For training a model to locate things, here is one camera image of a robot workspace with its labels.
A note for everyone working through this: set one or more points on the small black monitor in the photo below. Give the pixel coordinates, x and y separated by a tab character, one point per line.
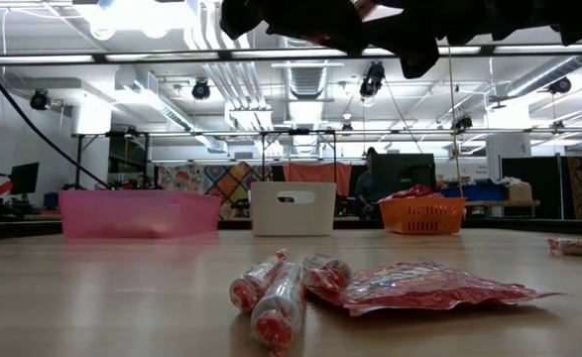
24	177

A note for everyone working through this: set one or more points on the white column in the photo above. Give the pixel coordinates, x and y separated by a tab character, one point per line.
508	154

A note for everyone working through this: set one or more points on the person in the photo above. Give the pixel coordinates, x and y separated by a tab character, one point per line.
367	188

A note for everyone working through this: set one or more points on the orange plastic basket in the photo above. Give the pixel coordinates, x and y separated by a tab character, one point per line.
419	218

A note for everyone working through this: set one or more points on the blue storage bin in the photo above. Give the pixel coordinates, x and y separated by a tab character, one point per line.
474	193

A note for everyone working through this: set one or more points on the black partition panel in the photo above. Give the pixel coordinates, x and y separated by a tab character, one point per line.
543	173

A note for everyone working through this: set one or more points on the silver ceiling air duct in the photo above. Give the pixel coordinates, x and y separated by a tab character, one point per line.
306	79

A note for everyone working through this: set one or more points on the black background rig frame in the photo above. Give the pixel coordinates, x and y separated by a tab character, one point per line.
300	132

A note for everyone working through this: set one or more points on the black computer monitor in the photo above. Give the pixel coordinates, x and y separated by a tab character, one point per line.
402	173

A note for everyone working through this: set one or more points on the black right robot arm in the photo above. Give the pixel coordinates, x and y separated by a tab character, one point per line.
518	17

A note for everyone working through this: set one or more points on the black metal table frame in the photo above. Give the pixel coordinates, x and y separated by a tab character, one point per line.
3	229

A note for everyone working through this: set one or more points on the cardboard box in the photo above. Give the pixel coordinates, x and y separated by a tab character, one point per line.
518	192

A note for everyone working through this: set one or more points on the pink translucent plastic bin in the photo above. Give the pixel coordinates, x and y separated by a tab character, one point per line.
137	213

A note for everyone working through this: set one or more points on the white plastic bin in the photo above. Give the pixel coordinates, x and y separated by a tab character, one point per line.
270	213

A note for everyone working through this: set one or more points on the black ceiling spotlight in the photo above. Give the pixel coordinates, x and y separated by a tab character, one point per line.
201	89
560	85
372	79
40	99
461	123

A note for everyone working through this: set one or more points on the red candy packet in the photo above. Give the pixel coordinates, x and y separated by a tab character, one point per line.
419	287
414	192

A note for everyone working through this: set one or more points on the colourful patchwork quilt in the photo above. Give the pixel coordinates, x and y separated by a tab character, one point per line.
221	181

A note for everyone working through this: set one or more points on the orange hanging cloth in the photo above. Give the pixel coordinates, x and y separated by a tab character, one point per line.
320	173

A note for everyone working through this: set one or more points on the Smarties candy roll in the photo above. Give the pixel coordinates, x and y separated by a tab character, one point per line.
280	307
578	247
327	273
256	282

